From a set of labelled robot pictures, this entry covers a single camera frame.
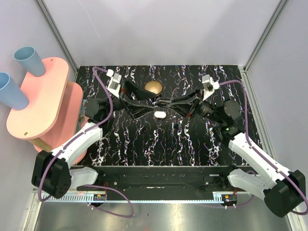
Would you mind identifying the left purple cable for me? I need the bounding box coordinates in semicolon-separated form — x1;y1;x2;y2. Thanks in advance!
38;66;134;218

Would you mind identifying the rear light blue cup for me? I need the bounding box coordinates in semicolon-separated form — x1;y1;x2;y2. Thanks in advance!
13;46;46;77

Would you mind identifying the gold metal bowl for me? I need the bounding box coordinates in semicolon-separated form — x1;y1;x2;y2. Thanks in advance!
144;80;164;96

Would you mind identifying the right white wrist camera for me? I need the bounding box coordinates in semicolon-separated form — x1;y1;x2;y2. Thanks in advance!
202;75;220;101

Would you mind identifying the front light blue cup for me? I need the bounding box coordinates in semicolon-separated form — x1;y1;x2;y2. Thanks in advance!
0;72;29;110

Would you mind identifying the light blue cup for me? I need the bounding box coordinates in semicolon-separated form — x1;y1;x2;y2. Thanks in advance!
0;72;29;110
13;46;46;77

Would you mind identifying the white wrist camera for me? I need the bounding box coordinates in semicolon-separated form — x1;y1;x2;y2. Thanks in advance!
106;69;122;98
202;75;220;101

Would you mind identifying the white earbud charging case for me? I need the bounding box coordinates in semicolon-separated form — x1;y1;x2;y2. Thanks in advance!
154;111;167;119

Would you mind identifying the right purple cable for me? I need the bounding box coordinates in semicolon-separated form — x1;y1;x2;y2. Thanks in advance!
199;80;306;215

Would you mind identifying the pink two-tier wooden shelf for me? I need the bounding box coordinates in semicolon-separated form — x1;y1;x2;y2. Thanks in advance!
6;57;83;152

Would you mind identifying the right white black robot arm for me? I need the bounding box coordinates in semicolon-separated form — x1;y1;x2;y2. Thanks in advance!
168;91;308;218

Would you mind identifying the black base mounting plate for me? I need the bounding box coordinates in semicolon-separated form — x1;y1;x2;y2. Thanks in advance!
77;166;235;203

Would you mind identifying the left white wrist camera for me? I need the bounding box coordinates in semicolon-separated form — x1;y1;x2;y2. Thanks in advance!
106;69;122;98

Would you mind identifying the purple cable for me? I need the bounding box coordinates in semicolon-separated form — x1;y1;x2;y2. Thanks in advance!
38;66;134;218
199;80;306;215

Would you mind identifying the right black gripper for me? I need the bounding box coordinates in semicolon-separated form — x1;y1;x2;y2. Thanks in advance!
167;86;224;124

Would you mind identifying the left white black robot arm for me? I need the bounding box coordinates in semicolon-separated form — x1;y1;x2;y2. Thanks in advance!
31;80;163;199

